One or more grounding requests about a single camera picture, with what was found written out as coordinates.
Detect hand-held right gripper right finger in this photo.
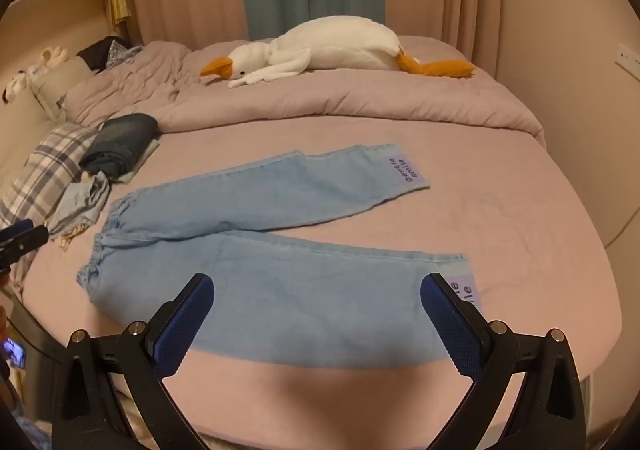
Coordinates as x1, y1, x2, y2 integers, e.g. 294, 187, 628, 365
420, 273, 587, 450

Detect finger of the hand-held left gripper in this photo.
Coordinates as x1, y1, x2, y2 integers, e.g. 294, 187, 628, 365
0, 219, 51, 261

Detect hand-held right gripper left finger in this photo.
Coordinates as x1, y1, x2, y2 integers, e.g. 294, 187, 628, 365
51, 273, 216, 450

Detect light blue denim pants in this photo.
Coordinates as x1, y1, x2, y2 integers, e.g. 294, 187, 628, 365
76, 144, 483, 368

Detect crumpled light blue cloth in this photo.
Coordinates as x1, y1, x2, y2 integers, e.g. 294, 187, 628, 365
47, 172, 111, 238

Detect plaid pillow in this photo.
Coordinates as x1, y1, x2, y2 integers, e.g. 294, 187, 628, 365
0, 124, 101, 231

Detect phone with lit screen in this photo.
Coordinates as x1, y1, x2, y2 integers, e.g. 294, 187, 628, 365
4, 337, 27, 370

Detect dark folded jeans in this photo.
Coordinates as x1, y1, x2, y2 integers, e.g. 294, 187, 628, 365
80, 112, 162, 181

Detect pale green folded cloth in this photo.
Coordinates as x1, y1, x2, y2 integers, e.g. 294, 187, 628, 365
117, 139, 161, 183

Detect small white plush toy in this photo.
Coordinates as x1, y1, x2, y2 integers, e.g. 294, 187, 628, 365
4, 47, 68, 103

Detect black clothing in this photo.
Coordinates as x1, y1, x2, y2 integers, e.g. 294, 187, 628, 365
77, 36, 126, 70

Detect blue checked shirt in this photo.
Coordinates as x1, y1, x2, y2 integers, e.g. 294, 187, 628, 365
107, 40, 146, 68

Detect pink quilted duvet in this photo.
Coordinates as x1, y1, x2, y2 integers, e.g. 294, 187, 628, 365
64, 36, 547, 151

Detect white goose plush toy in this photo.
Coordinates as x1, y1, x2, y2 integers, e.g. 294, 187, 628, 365
199, 16, 477, 89

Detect white wall outlet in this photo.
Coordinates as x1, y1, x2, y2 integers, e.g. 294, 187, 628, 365
616, 44, 640, 75

